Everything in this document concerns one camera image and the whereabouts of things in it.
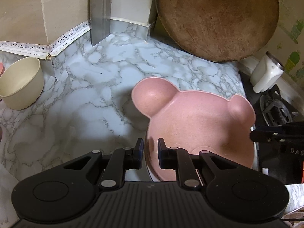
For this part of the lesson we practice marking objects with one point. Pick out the pink bear-shaped plate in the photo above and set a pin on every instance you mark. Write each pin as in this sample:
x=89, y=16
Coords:
x=197, y=118

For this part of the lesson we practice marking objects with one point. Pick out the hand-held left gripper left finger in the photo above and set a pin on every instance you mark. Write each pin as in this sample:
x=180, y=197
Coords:
x=140, y=148

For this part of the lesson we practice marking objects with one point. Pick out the music-note edge tape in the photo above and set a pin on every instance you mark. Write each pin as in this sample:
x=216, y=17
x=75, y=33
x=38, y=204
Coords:
x=59, y=40

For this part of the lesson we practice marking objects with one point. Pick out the round wooden cutting board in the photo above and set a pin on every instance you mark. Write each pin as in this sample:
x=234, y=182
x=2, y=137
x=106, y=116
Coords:
x=218, y=16

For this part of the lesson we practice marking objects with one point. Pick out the gas burner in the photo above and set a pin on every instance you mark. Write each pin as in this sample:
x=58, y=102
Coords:
x=276, y=110

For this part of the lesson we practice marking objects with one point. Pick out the cream round bowl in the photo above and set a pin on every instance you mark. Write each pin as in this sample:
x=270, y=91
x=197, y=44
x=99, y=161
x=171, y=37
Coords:
x=20, y=85

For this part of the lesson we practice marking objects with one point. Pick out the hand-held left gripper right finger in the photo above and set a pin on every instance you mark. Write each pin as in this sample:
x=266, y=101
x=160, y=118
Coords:
x=161, y=152

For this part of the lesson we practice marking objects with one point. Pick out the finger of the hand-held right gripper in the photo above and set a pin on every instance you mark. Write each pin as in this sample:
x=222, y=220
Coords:
x=266, y=135
x=292, y=126

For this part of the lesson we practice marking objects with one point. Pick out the plant-print wall sticker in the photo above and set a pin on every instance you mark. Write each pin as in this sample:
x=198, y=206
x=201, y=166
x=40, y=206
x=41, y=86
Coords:
x=293, y=26

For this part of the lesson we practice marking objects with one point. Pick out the yellow plastic cutting board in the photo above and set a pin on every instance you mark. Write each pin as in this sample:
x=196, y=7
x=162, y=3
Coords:
x=156, y=27

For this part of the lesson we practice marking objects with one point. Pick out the white handheld appliance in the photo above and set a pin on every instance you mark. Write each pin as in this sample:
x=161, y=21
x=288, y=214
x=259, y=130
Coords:
x=264, y=73

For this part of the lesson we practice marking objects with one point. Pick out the black gas stove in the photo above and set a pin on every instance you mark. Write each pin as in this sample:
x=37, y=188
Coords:
x=251, y=92

